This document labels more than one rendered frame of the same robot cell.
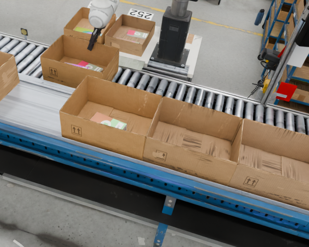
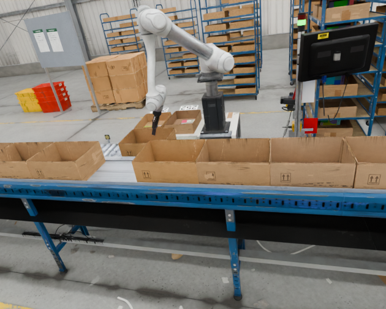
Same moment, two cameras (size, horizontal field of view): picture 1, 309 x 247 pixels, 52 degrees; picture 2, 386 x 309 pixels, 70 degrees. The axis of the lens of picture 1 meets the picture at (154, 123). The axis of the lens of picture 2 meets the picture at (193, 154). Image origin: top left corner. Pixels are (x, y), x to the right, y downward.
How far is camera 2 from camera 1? 48 cm
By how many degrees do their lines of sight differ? 18
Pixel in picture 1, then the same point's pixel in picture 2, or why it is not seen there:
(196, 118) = (236, 149)
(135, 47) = (187, 127)
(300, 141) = (321, 144)
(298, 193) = (327, 176)
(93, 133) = (158, 172)
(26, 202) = (124, 267)
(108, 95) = (168, 152)
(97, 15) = (151, 101)
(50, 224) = (146, 280)
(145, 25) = (194, 114)
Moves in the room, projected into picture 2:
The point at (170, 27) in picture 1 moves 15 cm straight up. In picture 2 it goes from (209, 104) to (207, 87)
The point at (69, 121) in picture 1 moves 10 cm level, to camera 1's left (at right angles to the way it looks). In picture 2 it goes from (140, 168) to (124, 169)
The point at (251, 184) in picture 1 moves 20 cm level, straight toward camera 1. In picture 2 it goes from (287, 179) to (273, 202)
